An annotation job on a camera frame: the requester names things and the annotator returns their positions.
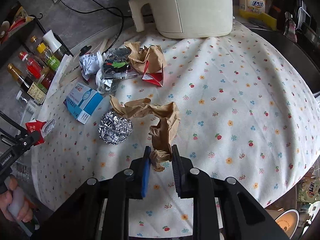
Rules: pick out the green label oil bottle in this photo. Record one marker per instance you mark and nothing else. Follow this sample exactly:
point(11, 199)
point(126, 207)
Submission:
point(48, 57)

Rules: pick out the yellow detergent jug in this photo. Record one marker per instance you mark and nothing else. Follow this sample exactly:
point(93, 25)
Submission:
point(256, 9)

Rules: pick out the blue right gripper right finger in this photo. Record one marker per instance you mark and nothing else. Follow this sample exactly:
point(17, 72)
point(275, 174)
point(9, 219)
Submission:
point(178, 172)

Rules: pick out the person's left hand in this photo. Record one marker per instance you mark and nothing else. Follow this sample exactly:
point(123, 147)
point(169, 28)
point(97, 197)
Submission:
point(13, 204)

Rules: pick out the red white cigarette pack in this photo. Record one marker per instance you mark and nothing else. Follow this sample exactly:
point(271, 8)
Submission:
point(42, 127)

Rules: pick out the floral white tablecloth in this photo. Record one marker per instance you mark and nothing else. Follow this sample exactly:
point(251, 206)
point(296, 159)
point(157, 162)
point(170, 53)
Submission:
point(245, 112)

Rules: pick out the black snack wrapper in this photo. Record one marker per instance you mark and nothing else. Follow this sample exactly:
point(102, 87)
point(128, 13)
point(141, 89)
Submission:
point(117, 65)

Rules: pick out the white trash bin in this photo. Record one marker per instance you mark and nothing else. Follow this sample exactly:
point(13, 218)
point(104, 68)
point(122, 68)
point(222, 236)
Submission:
point(287, 220)

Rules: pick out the red paper carton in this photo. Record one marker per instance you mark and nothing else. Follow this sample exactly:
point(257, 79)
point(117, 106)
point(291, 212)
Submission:
point(153, 78)

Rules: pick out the white air fryer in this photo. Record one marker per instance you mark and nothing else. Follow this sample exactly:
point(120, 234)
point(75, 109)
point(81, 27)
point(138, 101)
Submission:
point(186, 18)

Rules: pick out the crumpled brown paper bag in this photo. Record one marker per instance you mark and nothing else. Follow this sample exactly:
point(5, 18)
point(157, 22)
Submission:
point(140, 56)

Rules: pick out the blue white medicine box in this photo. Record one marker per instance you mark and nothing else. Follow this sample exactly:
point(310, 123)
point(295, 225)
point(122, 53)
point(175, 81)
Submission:
point(82, 101)

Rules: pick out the crumpled aluminium foil ball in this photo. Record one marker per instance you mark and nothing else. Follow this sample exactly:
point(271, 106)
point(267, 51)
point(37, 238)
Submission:
point(114, 128)

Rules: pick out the red cap sauce bottle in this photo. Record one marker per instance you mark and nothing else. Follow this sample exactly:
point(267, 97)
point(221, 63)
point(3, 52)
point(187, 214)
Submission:
point(43, 74)

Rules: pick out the crumpled white paper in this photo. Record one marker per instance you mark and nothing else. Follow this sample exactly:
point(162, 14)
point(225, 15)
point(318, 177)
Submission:
point(90, 64)

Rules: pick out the white cap seasoning bottle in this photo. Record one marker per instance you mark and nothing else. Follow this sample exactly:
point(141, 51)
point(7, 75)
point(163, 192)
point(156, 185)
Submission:
point(56, 47)

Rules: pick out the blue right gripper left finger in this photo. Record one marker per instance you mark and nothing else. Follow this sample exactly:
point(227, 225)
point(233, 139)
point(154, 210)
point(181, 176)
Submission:
point(146, 163)

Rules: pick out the dark soy sauce bottle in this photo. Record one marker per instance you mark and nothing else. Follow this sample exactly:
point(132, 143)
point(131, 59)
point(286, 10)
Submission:
point(27, 84)

